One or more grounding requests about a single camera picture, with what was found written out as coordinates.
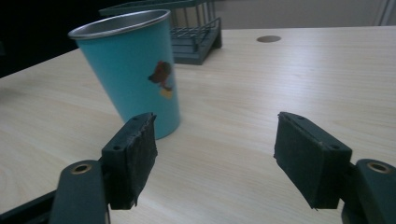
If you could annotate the blue metal cup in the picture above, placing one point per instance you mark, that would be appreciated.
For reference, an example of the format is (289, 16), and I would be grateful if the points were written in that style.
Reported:
(130, 71)

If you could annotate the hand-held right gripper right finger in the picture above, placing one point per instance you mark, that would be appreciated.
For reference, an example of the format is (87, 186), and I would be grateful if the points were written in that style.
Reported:
(314, 165)

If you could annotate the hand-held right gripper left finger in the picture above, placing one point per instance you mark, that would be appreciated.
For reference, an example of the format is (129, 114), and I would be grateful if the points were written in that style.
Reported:
(130, 165)

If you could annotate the dark green dish rack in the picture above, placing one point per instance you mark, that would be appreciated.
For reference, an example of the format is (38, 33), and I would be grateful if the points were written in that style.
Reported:
(193, 37)

